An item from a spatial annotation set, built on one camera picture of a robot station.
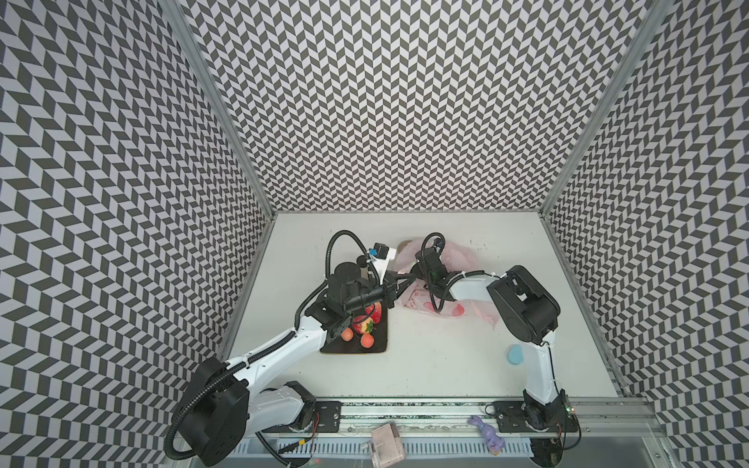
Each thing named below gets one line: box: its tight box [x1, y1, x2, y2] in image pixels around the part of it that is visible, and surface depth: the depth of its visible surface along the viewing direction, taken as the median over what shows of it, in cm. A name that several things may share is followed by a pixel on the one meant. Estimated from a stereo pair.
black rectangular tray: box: [319, 305, 389, 353], surface depth 85 cm
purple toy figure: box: [467, 415, 507, 456], surface depth 71 cm
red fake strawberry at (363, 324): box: [353, 314, 375, 335], surface depth 85 cm
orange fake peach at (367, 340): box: [359, 332, 376, 350], surface depth 84 cm
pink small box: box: [368, 423, 406, 468], surface depth 66 cm
